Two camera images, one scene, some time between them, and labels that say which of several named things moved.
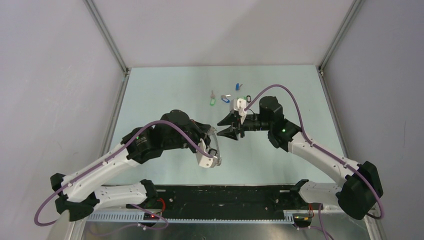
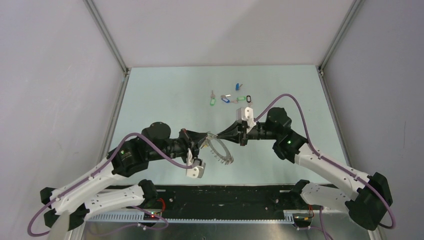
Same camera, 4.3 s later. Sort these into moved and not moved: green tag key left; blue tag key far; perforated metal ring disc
Moved: perforated metal ring disc
Not moved: blue tag key far; green tag key left
